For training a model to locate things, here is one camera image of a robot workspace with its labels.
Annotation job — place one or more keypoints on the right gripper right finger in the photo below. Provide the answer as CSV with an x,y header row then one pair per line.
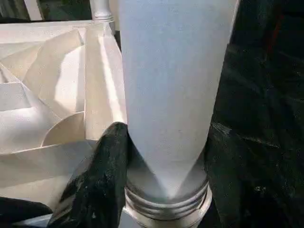
x,y
249,185

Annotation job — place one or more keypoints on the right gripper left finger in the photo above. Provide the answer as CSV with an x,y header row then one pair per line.
x,y
99,180

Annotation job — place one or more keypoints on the white plastic table top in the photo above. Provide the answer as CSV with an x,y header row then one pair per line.
x,y
59,83

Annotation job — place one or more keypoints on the white plastic table leg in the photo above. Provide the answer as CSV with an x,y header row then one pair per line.
x,y
171,83
102,10

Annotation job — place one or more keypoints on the black work mat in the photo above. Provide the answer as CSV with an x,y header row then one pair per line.
x,y
261,95

